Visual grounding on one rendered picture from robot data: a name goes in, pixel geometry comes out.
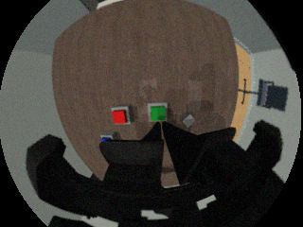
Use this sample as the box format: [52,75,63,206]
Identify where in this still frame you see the red button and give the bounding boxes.
[111,105,133,125]

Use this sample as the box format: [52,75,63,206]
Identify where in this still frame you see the green button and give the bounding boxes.
[148,101,167,122]

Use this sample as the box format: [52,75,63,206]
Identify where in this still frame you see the blue button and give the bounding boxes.
[100,131,117,141]

